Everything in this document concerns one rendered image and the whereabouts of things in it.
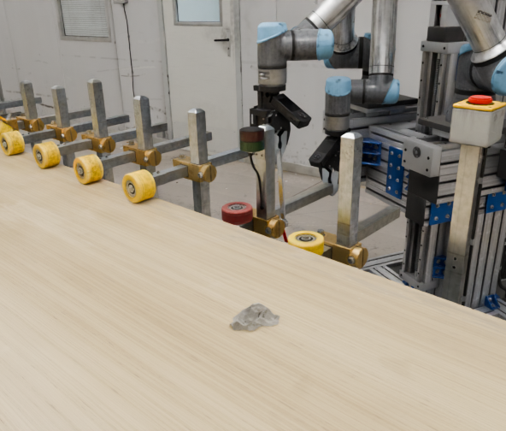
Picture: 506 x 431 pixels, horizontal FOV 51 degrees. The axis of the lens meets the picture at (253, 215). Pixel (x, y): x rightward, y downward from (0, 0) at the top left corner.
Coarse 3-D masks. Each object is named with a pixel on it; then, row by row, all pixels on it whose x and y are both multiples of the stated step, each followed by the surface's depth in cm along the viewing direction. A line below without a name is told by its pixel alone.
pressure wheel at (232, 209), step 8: (224, 208) 136; (232, 208) 137; (240, 208) 136; (248, 208) 136; (224, 216) 135; (232, 216) 133; (240, 216) 133; (248, 216) 135; (232, 224) 134; (240, 224) 134
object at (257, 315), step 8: (256, 304) 92; (240, 312) 89; (248, 312) 89; (256, 312) 89; (264, 312) 88; (272, 312) 89; (240, 320) 88; (248, 320) 89; (256, 320) 88; (264, 320) 88; (272, 320) 89; (232, 328) 87; (240, 328) 87; (248, 328) 87; (256, 328) 87
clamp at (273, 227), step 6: (276, 216) 139; (258, 222) 139; (264, 222) 137; (270, 222) 137; (276, 222) 137; (282, 222) 138; (258, 228) 140; (264, 228) 138; (270, 228) 137; (276, 228) 137; (282, 228) 139; (264, 234) 139; (270, 234) 138; (276, 234) 138
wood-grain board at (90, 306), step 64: (0, 192) 153; (64, 192) 151; (0, 256) 114; (64, 256) 114; (128, 256) 113; (192, 256) 112; (256, 256) 112; (320, 256) 111; (0, 320) 91; (64, 320) 91; (128, 320) 90; (192, 320) 90; (320, 320) 89; (384, 320) 89; (448, 320) 88; (0, 384) 76; (64, 384) 76; (128, 384) 75; (192, 384) 75; (256, 384) 75; (320, 384) 74; (384, 384) 74; (448, 384) 74
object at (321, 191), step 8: (328, 184) 166; (304, 192) 159; (312, 192) 159; (320, 192) 161; (328, 192) 165; (288, 200) 153; (296, 200) 153; (304, 200) 156; (312, 200) 159; (288, 208) 151; (296, 208) 154; (280, 216) 149; (248, 224) 139
